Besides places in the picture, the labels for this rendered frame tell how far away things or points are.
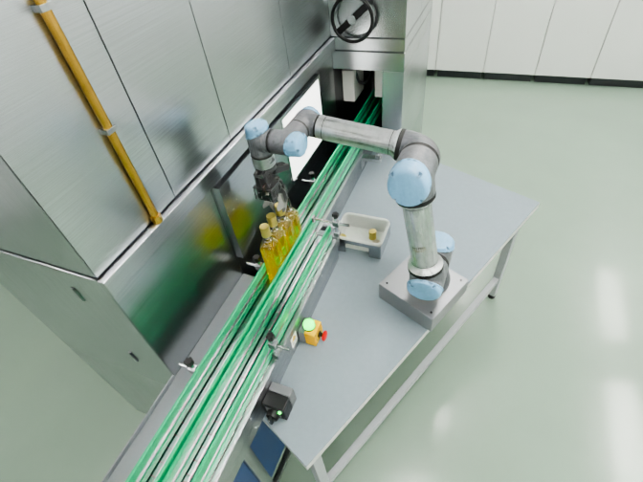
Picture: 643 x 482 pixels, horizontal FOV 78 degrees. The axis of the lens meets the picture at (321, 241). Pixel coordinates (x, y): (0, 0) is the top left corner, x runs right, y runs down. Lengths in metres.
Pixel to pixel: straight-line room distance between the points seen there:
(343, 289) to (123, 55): 1.13
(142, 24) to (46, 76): 0.29
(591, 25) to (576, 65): 0.38
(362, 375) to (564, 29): 4.18
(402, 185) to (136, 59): 0.73
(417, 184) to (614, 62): 4.21
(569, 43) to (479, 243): 3.40
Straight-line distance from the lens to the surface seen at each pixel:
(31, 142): 0.97
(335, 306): 1.65
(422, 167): 1.09
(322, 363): 1.52
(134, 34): 1.14
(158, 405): 1.47
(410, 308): 1.56
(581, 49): 5.07
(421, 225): 1.20
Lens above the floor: 2.09
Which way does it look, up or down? 45 degrees down
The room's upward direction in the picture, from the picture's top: 8 degrees counter-clockwise
